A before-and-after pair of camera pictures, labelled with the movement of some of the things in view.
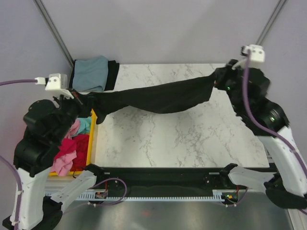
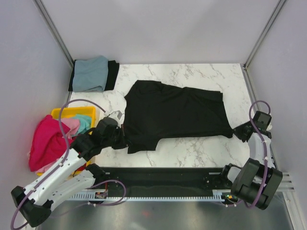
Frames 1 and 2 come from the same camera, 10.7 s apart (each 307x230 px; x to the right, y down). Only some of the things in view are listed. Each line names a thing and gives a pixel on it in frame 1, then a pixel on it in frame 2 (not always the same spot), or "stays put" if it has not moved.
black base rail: (135, 179) stays put
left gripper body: (70, 109) → (117, 141)
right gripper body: (226, 80) → (240, 130)
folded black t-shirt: (112, 73) stays put
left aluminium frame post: (48, 21) stays put
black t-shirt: (159, 97) → (155, 110)
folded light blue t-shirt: (91, 74) stays put
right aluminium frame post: (270, 22) stays put
